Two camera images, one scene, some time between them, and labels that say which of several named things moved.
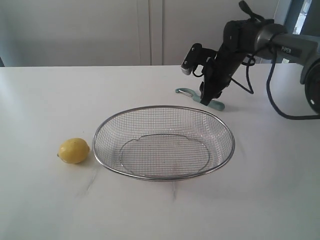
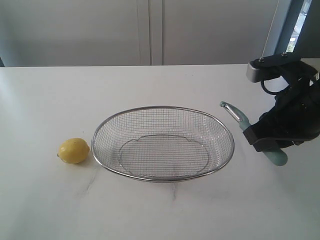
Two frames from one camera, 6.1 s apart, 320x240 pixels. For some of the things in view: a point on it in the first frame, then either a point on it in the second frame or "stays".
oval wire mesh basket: x=164 y=143 stays
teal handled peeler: x=214 y=104 to x=277 y=156
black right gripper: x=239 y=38 to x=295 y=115
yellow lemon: x=73 y=151 stays
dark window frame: x=311 y=28 stays
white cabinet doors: x=42 y=33 stays
